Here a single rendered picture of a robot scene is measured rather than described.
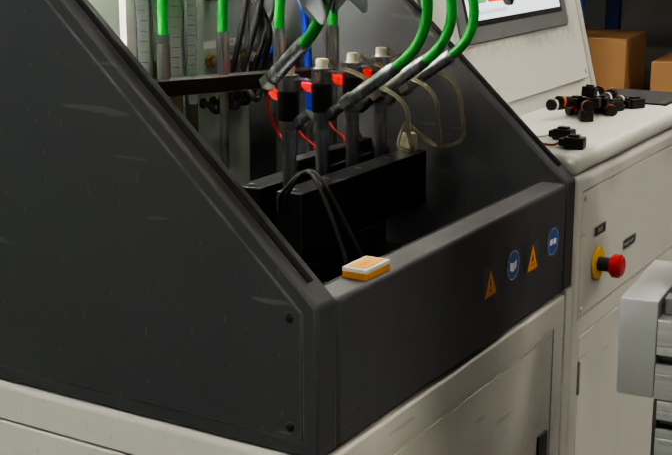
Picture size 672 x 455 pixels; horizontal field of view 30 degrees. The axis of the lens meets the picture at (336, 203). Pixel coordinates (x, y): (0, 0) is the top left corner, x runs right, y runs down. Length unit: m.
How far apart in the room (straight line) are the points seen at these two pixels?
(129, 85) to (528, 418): 0.78
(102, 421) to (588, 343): 0.84
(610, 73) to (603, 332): 4.93
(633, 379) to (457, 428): 0.45
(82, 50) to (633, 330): 0.62
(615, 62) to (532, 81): 4.65
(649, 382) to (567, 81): 1.31
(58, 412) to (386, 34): 0.76
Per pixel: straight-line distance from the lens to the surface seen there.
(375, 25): 1.88
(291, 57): 1.44
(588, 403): 2.01
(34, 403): 1.49
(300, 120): 1.58
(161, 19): 1.70
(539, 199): 1.69
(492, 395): 1.64
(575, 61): 2.44
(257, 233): 1.23
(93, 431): 1.44
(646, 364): 1.14
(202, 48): 1.90
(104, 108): 1.32
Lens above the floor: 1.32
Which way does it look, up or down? 13 degrees down
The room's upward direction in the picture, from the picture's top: straight up
